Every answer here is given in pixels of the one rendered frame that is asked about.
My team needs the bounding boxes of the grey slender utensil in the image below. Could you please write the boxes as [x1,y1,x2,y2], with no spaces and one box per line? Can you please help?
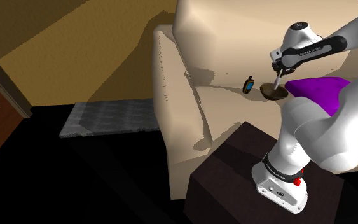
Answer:
[273,69,283,92]

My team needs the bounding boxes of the brown bowl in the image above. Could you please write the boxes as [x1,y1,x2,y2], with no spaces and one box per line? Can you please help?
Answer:
[259,81,289,101]

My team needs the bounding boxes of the purple cushion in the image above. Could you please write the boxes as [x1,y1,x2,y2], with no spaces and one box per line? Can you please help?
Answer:
[284,76,352,117]

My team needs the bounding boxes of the beige sofa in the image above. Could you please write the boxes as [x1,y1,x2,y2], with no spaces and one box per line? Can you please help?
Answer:
[152,0,358,201]

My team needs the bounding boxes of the dark robot stand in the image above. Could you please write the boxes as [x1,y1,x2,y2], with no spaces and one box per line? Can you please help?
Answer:
[183,120,345,224]

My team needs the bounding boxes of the grey rug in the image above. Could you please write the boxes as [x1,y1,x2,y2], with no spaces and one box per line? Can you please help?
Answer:
[58,98,162,139]

